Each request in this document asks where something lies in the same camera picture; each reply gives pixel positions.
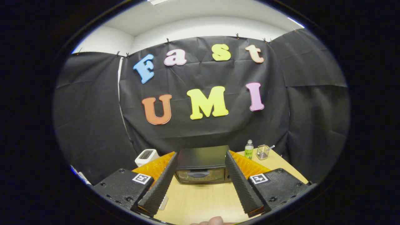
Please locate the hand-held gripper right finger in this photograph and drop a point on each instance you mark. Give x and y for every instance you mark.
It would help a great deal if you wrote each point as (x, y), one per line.
(240, 184)

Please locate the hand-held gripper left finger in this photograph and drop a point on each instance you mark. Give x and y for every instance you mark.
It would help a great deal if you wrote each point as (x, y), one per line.
(161, 184)

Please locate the black toaster oven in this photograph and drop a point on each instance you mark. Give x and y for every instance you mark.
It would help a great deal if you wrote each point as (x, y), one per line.
(201, 156)

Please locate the white bread toaster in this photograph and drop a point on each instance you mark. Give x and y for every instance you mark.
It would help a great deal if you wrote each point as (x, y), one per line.
(146, 157)

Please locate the green label drink bottle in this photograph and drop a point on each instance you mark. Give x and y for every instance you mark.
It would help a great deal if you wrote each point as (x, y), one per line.
(249, 151)

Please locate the metal spoon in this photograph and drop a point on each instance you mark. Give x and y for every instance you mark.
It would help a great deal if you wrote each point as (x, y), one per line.
(270, 147)

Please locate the ceiling light panel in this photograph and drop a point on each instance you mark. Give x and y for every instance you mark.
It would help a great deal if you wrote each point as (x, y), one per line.
(296, 22)
(156, 1)

